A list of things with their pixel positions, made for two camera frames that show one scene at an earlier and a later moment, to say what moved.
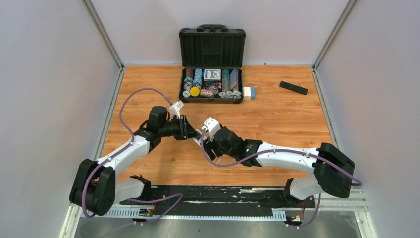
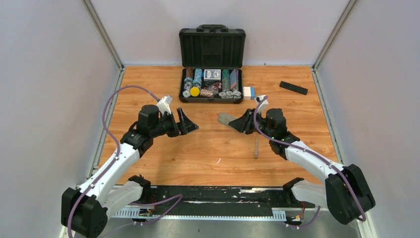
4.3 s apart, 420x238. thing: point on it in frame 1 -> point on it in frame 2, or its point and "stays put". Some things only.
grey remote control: x=198 y=140 -> x=225 y=118
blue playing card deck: x=212 y=75 stays put
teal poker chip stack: x=197 y=82 stays put
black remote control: x=293 y=88 stays put
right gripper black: x=209 y=146 -> x=242 y=124
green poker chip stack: x=225 y=80 stays put
